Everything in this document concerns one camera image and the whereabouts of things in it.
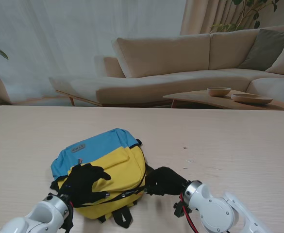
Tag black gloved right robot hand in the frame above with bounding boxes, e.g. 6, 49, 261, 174
144, 166, 188, 197

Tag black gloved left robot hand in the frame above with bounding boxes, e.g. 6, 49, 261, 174
58, 163, 112, 208

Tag right arm red black cables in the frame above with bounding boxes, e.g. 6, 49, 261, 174
179, 193, 200, 233

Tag left arm red black cables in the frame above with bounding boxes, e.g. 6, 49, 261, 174
59, 200, 75, 231

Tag beige sofa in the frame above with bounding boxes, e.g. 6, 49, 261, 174
49, 24, 284, 107

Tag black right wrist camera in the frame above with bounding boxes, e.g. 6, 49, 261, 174
173, 200, 193, 218

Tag beige curtain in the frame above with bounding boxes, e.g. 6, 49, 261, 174
180, 0, 263, 36

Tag grey sofa cushion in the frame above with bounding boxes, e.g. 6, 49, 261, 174
238, 28, 284, 71

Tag blue and yellow school backpack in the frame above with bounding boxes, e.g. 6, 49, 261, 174
50, 128, 157, 229

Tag small deep wooden bowl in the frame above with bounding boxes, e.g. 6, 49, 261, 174
206, 87, 232, 97

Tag white sheer curtain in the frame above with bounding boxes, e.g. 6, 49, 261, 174
0, 0, 188, 105

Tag tall green leafy plant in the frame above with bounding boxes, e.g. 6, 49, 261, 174
211, 0, 281, 33

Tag wooden coffee table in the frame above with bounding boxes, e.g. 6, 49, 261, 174
163, 89, 284, 115

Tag arm red black cables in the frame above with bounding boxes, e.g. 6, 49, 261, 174
179, 193, 200, 233
59, 200, 75, 231

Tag wide shallow wooden bowl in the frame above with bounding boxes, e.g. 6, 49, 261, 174
231, 93, 273, 105

